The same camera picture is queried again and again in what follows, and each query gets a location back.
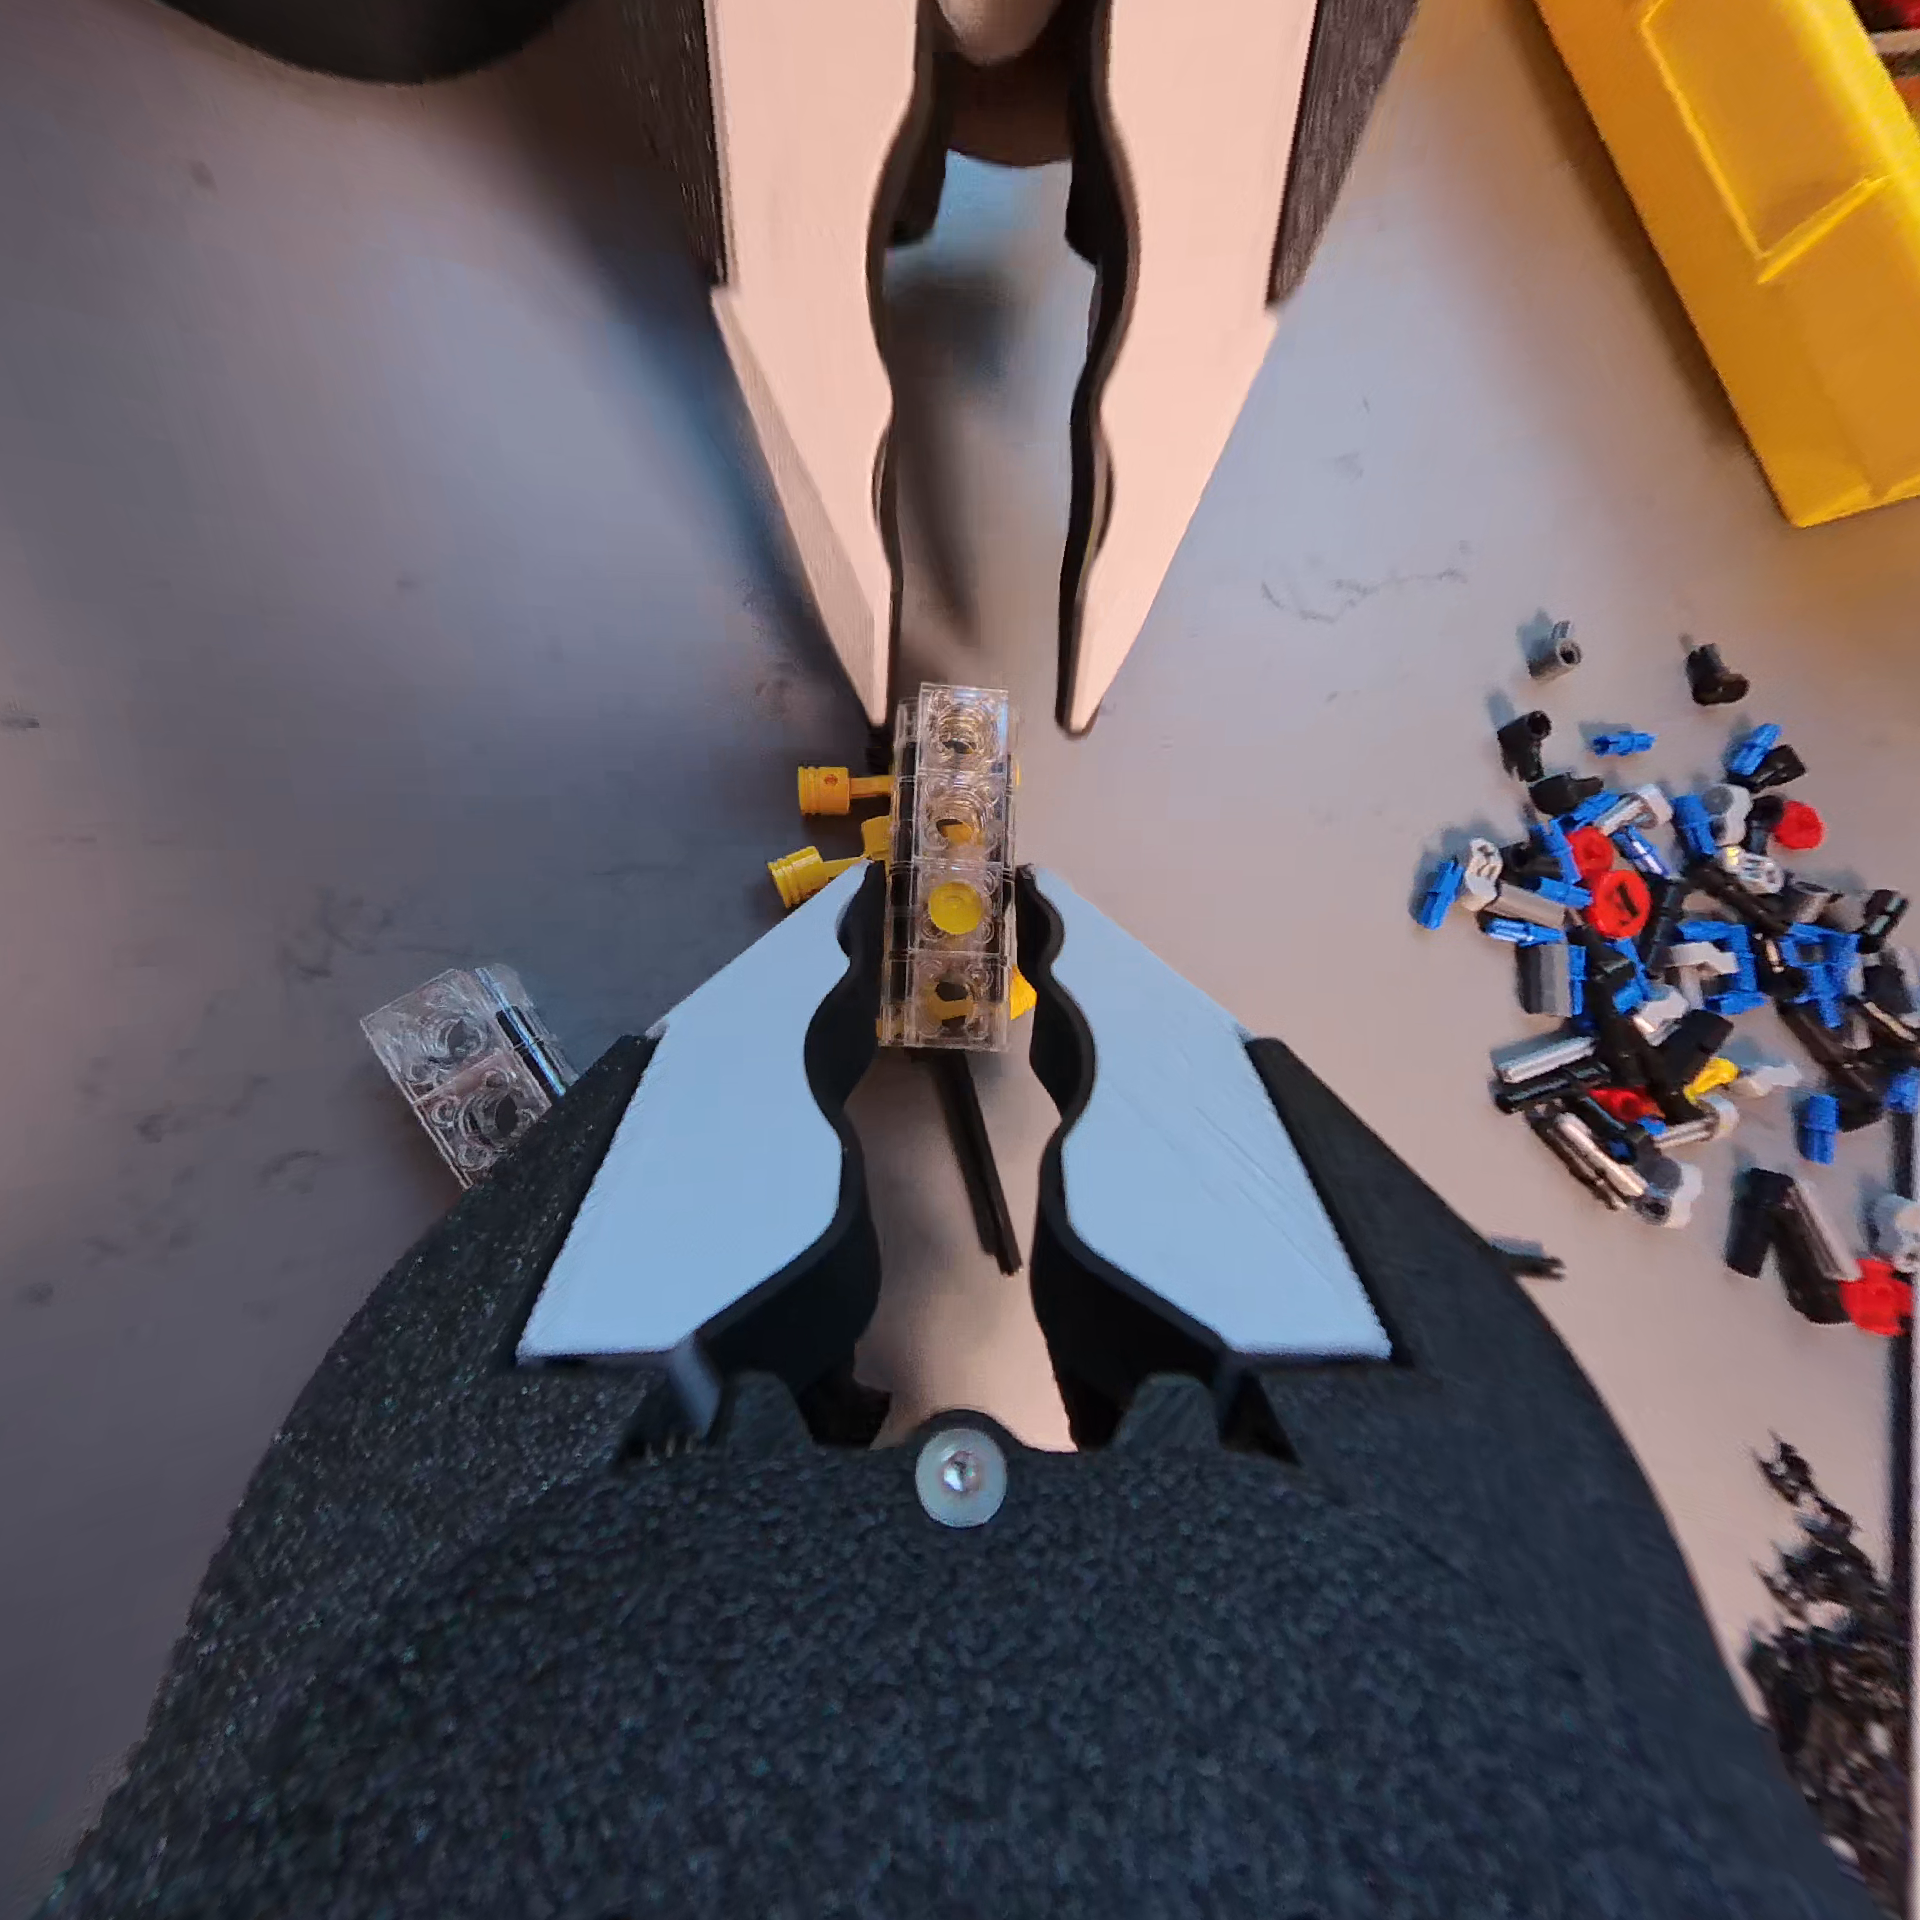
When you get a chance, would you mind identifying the pile of small toy parts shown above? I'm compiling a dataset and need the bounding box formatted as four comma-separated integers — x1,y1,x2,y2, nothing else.
1411,613,1920,1337

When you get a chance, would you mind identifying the yellow piston crankshaft assembly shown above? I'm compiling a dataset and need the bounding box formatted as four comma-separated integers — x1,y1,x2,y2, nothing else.
769,723,1043,1280

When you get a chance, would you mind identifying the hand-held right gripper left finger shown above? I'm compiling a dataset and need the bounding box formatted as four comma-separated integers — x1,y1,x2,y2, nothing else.
516,862,888,1431

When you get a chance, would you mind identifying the clear toy cylinder block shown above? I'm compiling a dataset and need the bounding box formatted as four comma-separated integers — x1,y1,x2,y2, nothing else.
359,963,586,1191
873,680,1026,1055

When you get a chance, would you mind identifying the yellow plastic bin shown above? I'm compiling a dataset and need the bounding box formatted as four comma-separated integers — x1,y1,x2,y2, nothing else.
1529,0,1920,530

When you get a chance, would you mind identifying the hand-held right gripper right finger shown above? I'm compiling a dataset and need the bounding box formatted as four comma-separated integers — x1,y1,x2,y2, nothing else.
1029,866,1394,1450

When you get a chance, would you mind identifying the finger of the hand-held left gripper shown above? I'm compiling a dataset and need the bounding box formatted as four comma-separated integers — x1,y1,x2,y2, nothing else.
705,0,956,731
1053,0,1324,737

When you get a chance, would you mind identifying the pile of black toy pins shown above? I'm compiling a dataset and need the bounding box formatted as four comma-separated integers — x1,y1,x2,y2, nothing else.
1744,1437,1920,1886

